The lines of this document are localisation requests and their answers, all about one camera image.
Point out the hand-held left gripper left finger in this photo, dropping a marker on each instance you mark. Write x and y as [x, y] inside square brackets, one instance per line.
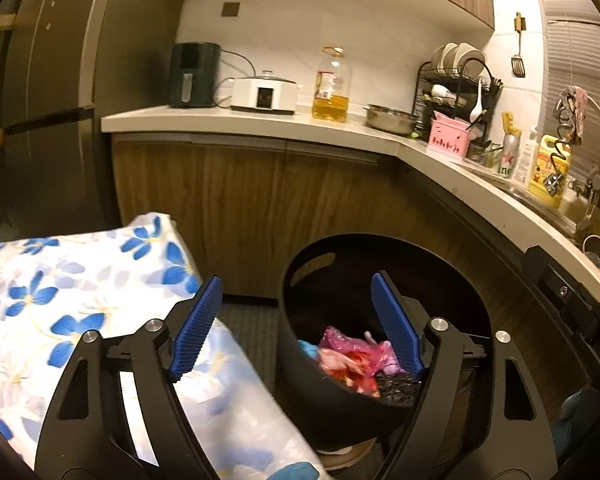
[195, 332]

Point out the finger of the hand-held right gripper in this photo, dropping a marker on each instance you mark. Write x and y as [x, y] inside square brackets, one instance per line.
[545, 267]

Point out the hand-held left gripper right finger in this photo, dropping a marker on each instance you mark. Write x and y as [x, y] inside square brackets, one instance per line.
[397, 327]

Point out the pink plastic bag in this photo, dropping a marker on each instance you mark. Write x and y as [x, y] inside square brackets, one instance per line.
[345, 342]

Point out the black plastic bag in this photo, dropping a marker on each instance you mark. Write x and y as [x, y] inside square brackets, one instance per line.
[397, 391]

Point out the red plastic bag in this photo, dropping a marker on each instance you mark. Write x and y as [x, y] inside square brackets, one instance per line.
[352, 375]

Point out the black trash bin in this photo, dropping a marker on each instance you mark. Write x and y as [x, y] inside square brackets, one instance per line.
[430, 270]

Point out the blue plastic bag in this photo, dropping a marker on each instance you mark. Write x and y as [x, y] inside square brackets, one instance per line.
[309, 349]

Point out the steel cup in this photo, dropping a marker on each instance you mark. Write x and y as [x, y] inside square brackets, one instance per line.
[597, 250]

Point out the grey floor mat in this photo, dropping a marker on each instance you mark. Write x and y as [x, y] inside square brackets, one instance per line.
[250, 340]

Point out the steel kitchen sink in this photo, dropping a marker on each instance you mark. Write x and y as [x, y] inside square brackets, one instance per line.
[575, 210]

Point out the steel spring faucet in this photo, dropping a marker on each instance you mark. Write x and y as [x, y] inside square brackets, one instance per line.
[555, 180]

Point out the yellow detergent bottle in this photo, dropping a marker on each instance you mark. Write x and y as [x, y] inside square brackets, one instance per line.
[547, 170]

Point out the white pump bottle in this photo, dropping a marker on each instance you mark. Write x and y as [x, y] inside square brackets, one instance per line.
[524, 160]

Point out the green silver drink can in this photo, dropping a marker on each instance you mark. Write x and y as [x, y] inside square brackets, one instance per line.
[507, 157]

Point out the blue floral tablecloth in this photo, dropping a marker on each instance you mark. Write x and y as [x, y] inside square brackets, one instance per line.
[80, 280]

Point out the kitchen counter with wooden cabinets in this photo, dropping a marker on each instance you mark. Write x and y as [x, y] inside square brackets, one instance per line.
[230, 200]

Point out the yellow brush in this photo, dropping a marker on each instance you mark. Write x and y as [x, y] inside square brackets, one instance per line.
[511, 122]

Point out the pink utensil holder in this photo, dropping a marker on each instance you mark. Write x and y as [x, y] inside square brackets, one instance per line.
[450, 142]

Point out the dark cloth on faucet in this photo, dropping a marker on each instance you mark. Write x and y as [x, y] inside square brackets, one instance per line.
[575, 110]

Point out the black dish rack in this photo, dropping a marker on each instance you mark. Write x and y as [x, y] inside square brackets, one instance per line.
[492, 110]

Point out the white ladle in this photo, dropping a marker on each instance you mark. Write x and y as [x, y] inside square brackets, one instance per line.
[475, 112]

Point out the white bowl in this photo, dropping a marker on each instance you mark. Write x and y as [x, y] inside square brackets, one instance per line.
[442, 92]

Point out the hanging metal spatula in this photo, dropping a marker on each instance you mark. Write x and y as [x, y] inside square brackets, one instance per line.
[518, 65]

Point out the steel mixing bowl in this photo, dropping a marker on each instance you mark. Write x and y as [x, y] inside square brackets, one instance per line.
[390, 120]

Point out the white plate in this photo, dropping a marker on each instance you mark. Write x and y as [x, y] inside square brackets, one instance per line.
[470, 52]
[442, 57]

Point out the cooking oil bottle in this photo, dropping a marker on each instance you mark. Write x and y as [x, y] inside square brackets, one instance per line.
[332, 105]

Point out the window blinds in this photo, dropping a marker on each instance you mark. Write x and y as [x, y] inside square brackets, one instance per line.
[580, 35]

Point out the white electric cooker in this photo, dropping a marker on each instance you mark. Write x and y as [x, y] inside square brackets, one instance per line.
[265, 95]

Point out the black air fryer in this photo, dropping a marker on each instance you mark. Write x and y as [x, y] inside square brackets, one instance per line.
[195, 75]

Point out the grey refrigerator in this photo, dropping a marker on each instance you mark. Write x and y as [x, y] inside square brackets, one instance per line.
[80, 60]

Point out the dark wall socket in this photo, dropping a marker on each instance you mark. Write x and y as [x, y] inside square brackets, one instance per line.
[230, 9]

